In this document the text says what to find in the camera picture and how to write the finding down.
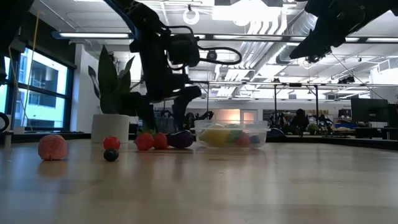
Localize window with dark frame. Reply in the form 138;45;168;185
0;46;77;131

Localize black aluminium table frame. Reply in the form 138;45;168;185
0;132;398;152

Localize black computer monitor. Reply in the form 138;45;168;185
350;97;389;123
124;95;144;118

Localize black cable loop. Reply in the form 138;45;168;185
0;111;11;133

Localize white plant pot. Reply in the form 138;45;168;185
91;114;130;144

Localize pink toy fruit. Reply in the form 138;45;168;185
37;134;68;162

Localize white ceiling ring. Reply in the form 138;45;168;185
182;7;200;26

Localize green snake plant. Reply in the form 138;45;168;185
88;45;141;115

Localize yellow toy lemon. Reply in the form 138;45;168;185
198;123;233;148

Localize small white post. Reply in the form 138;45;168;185
3;130;14;149

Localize red toy strawberry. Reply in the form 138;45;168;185
135;130;155;152
154;132;169;151
235;133;252;147

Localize black ceiling fixture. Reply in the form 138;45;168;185
304;54;324;64

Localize black workstation frame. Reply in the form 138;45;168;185
273;82;320;125
186;80;210;121

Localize person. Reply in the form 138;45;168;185
290;108;310;134

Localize silver ventilation duct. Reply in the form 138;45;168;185
275;12;312;65

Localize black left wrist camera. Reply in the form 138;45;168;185
167;32;201;68

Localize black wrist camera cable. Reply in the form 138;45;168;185
161;24;243;66

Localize purple toy eggplant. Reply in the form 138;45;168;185
167;129;195;149

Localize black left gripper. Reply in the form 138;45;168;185
130;18;203;132

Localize black ceiling spotlights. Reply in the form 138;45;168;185
338;75;356;85

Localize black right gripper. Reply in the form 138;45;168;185
289;0;368;60

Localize clear plastic tupperware container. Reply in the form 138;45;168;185
190;119;271;149

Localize dark grey box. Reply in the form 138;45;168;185
154;116;178;135

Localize long ceiling light bar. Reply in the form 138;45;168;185
52;30;398;44

